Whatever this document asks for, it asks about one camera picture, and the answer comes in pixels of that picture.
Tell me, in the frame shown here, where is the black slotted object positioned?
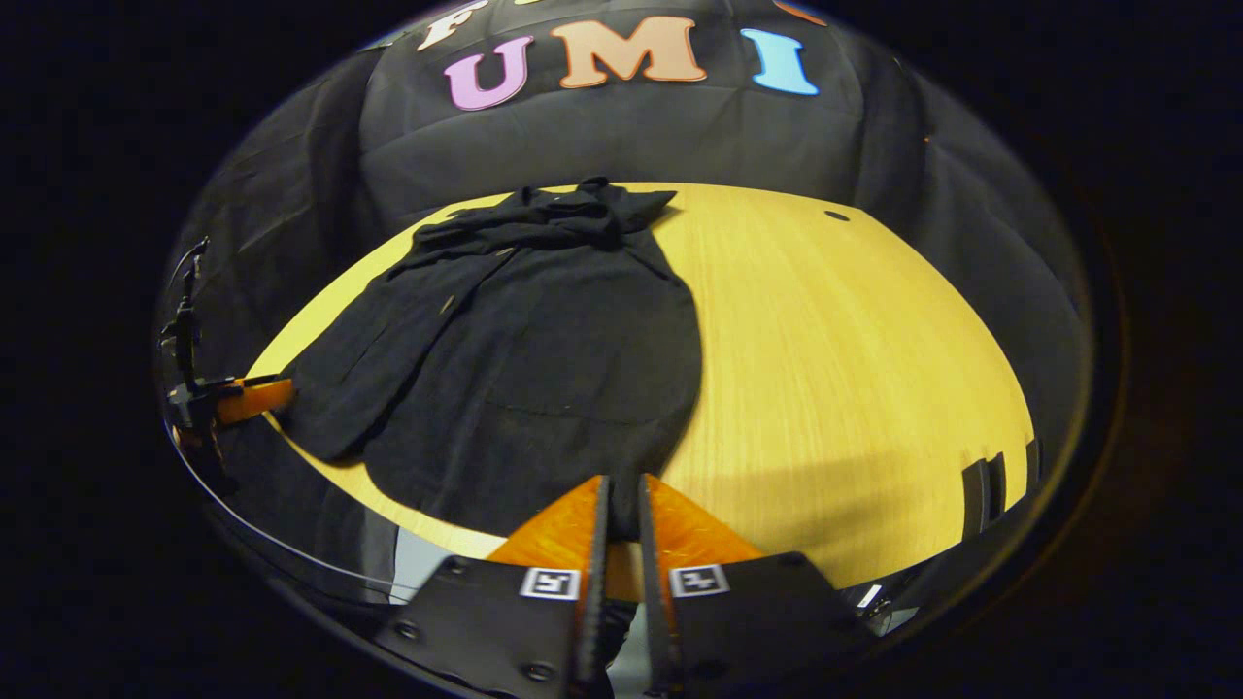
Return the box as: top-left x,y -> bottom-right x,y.
961,439 -> 1042,541

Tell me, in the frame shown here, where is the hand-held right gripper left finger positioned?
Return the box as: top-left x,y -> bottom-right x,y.
374,474 -> 615,699

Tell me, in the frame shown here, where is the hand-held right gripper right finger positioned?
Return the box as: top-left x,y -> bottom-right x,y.
636,474 -> 880,696

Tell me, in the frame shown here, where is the black button shirt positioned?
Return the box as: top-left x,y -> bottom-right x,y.
282,177 -> 703,545

